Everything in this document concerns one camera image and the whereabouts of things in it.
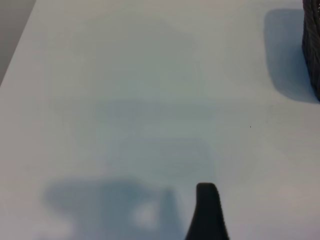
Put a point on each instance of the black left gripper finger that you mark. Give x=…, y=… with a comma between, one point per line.
x=207, y=215

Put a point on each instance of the dark brown wicker basket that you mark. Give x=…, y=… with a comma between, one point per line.
x=312, y=45

